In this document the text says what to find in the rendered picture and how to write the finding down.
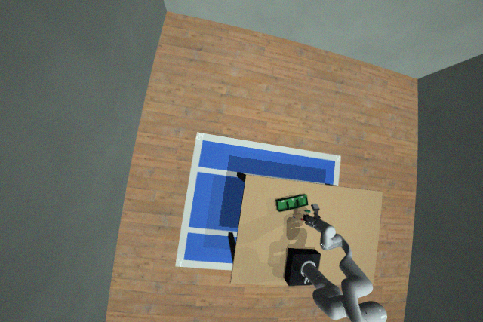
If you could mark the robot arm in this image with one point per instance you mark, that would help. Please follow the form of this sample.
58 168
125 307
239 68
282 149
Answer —
356 284

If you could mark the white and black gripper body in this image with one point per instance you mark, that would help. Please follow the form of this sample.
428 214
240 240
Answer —
310 220

